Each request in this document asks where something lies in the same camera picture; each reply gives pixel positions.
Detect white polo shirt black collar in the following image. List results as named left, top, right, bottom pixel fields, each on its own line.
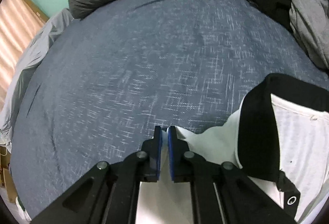
left=137, top=73, right=328, bottom=223

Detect floor clutter bags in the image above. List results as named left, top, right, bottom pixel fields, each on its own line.
left=1, top=146, right=31, bottom=223

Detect blue patterned bed sheet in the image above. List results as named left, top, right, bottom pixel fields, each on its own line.
left=10, top=0, right=328, bottom=217

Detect light grey blanket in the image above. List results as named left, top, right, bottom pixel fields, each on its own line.
left=1, top=8, right=74, bottom=152

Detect pink striped curtain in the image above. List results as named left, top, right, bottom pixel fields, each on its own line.
left=0, top=0, right=49, bottom=106

